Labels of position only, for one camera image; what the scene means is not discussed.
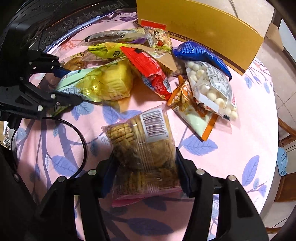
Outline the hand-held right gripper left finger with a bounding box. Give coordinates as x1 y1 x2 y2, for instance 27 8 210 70
34 153 121 241

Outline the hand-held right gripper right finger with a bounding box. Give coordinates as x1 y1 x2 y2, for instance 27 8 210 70
175 147 270 241

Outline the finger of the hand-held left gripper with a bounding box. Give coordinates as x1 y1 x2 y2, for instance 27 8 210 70
0 80 83 120
26 49 71 76

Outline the clear brown biscuit packet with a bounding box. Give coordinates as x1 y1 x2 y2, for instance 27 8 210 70
102 104 185 208

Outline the green yellow cake packet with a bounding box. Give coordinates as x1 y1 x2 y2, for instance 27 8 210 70
52 58 136 116

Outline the blue snack packet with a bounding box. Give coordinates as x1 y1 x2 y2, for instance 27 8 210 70
172 42 232 81

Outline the yellow cardboard box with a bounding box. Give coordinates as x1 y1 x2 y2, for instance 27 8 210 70
136 0 264 76

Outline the clear pastry packet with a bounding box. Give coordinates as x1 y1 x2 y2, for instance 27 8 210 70
62 52 93 72

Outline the pink leaf-print tablecloth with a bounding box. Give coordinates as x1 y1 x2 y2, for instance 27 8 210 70
14 9 278 241

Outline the dark carved wooden furniture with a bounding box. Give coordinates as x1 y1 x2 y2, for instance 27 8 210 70
9 0 139 54

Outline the yellow-green snack packet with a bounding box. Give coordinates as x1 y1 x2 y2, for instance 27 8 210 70
88 42 130 62

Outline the clear packet with dark filling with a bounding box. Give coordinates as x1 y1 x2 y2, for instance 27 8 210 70
81 29 151 45

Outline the orange snack packet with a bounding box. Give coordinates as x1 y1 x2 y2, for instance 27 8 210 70
167 75 219 142

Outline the clear packet of white balls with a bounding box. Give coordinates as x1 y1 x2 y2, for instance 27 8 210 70
185 61 238 121

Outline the blue cloth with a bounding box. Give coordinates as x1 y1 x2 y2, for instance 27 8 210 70
276 147 288 176

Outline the wooden chair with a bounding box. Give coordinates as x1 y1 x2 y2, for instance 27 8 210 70
266 117 296 234

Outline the red snack packet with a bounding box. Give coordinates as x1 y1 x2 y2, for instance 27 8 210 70
120 46 172 100

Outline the red-topped peanut packet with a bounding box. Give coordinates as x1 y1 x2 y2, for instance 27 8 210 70
141 20 169 30

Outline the kraft paper snack packet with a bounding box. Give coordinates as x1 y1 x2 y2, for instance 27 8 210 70
139 26 184 77

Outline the brown cardboard box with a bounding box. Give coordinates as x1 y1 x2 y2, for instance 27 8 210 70
265 22 285 51

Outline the black cable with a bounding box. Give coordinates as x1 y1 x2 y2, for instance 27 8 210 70
10 117 88 180

